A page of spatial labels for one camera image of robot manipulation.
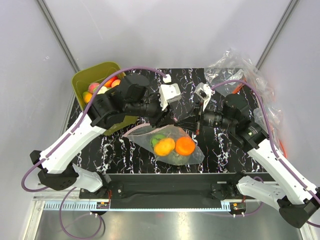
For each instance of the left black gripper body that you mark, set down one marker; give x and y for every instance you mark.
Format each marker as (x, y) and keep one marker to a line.
(156, 114)

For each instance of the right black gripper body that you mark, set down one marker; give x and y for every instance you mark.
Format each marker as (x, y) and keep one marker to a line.
(212, 118)

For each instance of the green striped watermelon toy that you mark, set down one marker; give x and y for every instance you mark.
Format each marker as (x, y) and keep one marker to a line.
(155, 139)

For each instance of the orange fruit toy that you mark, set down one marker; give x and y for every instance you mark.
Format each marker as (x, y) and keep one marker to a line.
(185, 146)

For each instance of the clear zip top bag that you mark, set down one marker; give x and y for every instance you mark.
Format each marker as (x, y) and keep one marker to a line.
(142, 134)

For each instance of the green netted melon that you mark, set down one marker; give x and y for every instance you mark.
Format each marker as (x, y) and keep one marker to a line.
(177, 159)

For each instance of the white cauliflower toy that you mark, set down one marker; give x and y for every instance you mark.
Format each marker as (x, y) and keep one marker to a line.
(102, 90)

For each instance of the olive green plastic bin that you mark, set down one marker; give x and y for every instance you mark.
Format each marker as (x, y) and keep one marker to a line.
(96, 74)

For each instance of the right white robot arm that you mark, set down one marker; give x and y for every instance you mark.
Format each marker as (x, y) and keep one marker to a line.
(295, 198)

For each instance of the pile of clear bags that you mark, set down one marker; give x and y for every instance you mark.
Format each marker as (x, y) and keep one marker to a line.
(236, 66)

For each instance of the pink peach upper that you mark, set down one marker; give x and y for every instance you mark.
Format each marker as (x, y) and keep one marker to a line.
(115, 83)

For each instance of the pink peach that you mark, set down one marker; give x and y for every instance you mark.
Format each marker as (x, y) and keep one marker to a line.
(115, 83)
(92, 87)

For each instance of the black marble pattern mat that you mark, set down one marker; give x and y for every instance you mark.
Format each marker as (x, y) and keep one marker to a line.
(115, 154)

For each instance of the red tomato toy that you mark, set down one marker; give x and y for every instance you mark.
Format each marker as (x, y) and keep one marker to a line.
(109, 83)

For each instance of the pink peach lower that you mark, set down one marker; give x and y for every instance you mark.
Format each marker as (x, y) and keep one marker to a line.
(92, 87)

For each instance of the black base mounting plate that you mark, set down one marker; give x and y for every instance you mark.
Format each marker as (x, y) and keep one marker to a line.
(195, 185)

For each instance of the yellow mango toy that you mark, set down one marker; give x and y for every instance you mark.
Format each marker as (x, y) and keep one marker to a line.
(86, 96)

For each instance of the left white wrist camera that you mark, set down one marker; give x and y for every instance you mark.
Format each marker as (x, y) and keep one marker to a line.
(169, 92)

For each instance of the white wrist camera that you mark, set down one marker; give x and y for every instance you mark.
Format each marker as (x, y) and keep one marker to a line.
(169, 92)
(204, 91)

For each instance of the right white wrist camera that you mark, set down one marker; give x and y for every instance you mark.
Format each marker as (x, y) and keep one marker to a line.
(204, 91)

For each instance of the aluminium frame rail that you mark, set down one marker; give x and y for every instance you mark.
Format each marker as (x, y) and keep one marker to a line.
(51, 195)

